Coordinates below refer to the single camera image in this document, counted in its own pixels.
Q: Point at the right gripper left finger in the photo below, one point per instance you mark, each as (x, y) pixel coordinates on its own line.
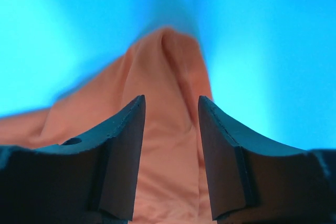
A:
(90, 178)

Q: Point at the orange t shirt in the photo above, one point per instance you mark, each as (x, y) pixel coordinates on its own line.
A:
(168, 69)

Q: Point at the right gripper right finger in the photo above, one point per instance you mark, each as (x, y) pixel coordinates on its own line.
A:
(253, 179)

